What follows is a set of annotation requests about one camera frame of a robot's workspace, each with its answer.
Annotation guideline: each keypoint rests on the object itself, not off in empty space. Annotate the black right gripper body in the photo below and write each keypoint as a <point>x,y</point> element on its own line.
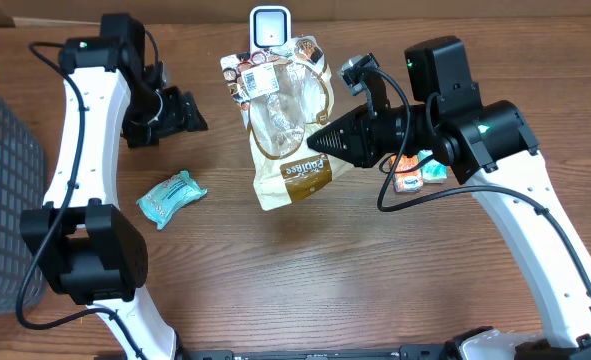
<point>388,131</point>

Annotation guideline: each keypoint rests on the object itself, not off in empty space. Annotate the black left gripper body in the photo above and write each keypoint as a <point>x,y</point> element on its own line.
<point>173,114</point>

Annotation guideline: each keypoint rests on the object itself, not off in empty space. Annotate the small orange tissue pack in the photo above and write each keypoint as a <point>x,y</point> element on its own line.
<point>405,179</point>

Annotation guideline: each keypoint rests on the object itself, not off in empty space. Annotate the small teal tissue pack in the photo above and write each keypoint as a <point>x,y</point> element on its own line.
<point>431,171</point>

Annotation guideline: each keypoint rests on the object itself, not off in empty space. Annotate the beige brown snack bag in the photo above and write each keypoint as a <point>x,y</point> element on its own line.
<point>285,95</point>

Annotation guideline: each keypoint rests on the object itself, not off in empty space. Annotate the teal wet wipes pack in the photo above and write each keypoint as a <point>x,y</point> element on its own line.
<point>166,198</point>

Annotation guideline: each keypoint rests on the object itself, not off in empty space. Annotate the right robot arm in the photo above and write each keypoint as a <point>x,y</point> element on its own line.
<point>494,156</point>

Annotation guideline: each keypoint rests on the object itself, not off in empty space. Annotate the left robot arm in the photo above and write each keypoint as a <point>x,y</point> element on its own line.
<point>79,239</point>

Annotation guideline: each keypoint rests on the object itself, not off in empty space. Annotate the grey plastic mesh basket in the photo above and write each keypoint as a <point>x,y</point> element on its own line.
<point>22,187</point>

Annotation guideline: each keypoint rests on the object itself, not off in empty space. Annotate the cardboard backboard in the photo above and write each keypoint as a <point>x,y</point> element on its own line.
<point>234,11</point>

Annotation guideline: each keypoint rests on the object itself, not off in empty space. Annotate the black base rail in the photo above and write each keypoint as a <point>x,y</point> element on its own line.
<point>315,355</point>

